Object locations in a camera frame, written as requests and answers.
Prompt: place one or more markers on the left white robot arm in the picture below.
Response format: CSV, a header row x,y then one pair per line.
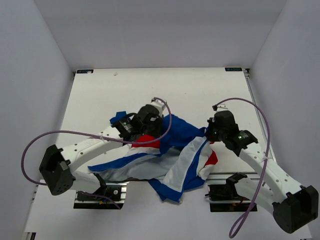
x,y
59,166

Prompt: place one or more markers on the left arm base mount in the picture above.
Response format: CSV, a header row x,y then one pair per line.
x,y
111,198

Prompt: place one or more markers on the left blue corner label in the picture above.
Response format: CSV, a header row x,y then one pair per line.
x,y
84,71

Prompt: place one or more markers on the right blue corner label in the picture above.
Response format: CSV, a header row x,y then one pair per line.
x,y
233,69

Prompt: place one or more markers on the blue white red jacket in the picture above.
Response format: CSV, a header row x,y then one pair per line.
x,y
179,162

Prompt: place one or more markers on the blue corner label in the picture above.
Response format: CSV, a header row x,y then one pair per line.
x,y
233,69
84,71

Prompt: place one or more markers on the aluminium table rail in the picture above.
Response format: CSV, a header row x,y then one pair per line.
x,y
211,177
261,120

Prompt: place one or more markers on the aluminium table right rail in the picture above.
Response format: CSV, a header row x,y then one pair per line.
x,y
261,120

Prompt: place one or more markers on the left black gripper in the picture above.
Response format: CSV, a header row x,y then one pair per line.
x,y
158,120

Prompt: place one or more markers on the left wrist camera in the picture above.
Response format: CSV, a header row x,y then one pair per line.
x,y
159,104

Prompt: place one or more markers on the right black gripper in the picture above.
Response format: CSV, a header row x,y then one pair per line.
x,y
212,122

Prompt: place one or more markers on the aluminium table front rail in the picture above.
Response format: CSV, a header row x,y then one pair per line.
x,y
211,177

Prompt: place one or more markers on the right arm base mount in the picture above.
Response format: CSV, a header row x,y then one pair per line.
x,y
220,201

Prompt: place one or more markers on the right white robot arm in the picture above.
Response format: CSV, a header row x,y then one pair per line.
x,y
291,204

